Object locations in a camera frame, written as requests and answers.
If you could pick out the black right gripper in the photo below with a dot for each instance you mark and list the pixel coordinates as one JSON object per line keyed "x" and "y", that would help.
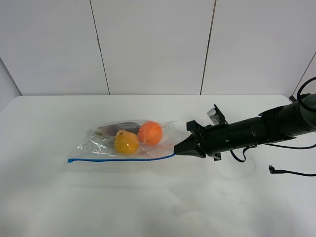
{"x": 195, "y": 145}

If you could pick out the clear zip bag blue seal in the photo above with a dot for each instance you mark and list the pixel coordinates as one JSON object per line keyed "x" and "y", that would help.
{"x": 95, "y": 148}

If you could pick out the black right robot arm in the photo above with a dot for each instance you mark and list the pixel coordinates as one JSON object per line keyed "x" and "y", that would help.
{"x": 275, "y": 125}

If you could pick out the orange fruit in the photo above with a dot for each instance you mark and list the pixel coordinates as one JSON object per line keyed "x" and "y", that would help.
{"x": 150, "y": 133}

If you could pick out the yellow pear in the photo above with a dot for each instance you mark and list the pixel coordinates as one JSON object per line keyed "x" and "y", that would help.
{"x": 126, "y": 143}

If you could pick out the dark purple eggplant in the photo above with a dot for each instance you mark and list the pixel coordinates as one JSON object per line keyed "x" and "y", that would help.
{"x": 113, "y": 129}

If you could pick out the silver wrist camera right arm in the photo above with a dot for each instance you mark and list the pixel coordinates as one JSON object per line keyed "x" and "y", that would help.
{"x": 216, "y": 116}

